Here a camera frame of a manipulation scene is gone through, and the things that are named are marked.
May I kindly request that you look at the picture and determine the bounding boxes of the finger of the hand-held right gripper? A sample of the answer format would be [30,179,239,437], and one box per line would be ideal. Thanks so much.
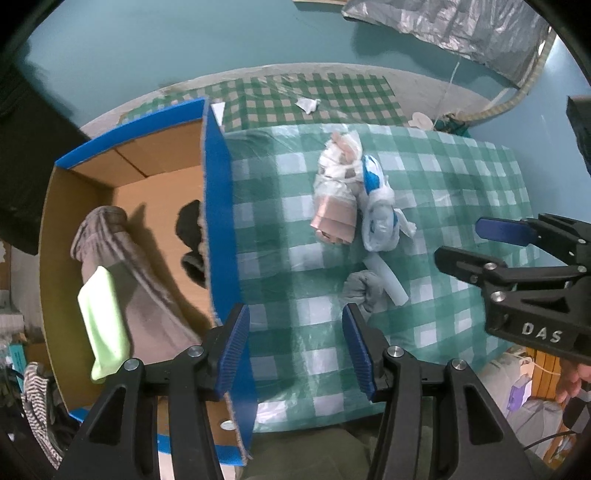
[475,213,591,264]
[434,246,578,289]

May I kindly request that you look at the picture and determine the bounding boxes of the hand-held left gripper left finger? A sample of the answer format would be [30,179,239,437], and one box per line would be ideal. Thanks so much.
[55,303,251,480]

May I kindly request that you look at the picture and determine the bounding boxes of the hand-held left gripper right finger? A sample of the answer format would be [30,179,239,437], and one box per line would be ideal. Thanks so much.
[342,303,520,480]

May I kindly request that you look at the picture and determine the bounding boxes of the grey sock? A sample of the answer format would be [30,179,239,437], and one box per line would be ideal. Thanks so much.
[342,270,385,319]

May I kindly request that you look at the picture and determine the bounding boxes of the lime green cloth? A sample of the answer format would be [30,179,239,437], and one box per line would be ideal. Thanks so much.
[78,266,134,383]

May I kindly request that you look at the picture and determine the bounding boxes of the black sock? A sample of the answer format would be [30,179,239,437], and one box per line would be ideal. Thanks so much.
[177,200,206,289]

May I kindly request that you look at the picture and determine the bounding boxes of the blue cardboard box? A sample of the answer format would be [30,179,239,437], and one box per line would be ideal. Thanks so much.
[39,97,259,467]

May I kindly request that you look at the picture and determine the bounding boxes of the person's right hand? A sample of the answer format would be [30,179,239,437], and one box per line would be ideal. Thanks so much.
[556,364,591,403]

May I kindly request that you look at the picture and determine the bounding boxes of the wooden stool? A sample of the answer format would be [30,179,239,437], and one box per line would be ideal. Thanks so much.
[531,350,563,398]

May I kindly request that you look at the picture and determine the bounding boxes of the light green checkered cloth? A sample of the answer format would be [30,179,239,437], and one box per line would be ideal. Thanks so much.
[222,122,532,432]

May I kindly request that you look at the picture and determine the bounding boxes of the white roll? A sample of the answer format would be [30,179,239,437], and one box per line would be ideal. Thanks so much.
[362,256,409,305]

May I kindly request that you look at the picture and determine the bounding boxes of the purple and white pouch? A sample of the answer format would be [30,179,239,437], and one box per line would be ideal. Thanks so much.
[508,374,533,411]

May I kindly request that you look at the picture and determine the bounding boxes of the blue and white plastic bag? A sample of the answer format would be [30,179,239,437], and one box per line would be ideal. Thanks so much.
[360,154,416,252]

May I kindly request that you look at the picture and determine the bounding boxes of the olive green cloth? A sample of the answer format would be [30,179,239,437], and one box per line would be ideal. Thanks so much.
[245,427,372,480]

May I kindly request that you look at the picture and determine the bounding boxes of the dark cushion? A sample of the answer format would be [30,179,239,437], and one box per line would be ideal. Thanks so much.
[567,95,591,178]

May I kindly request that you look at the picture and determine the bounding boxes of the clear bag of beige cloths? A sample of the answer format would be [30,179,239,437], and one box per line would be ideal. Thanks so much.
[310,180,360,244]

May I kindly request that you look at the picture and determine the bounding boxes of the clear bag of mixed cloths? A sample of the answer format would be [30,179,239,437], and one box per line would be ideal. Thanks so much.
[316,131,365,184]

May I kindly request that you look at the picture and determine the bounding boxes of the grey striped cloth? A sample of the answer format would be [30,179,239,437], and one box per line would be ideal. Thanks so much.
[21,362,65,469]

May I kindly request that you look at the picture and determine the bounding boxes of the silver curtain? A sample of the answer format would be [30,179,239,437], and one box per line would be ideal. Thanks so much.
[342,0,552,88]

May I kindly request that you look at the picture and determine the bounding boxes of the dark green checkered tablecloth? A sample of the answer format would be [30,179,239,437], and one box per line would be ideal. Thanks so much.
[124,73,409,134]

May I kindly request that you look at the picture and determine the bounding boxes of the black cable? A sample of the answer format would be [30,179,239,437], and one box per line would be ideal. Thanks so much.
[522,428,580,455]

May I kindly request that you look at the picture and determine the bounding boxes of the striped braided cord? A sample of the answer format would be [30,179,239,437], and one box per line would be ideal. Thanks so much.
[462,28,557,123]

